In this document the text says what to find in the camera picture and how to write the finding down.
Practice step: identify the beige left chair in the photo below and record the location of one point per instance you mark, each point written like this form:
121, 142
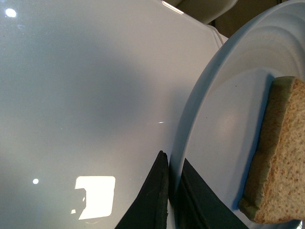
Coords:
204, 11

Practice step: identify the brown bread slice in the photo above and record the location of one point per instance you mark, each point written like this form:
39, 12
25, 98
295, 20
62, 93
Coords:
275, 187

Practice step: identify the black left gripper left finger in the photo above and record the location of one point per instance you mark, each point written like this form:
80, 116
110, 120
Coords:
149, 210

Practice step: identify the white round plate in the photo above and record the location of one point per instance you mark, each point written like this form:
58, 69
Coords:
219, 128

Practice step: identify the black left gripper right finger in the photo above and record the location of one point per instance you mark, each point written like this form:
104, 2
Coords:
199, 207

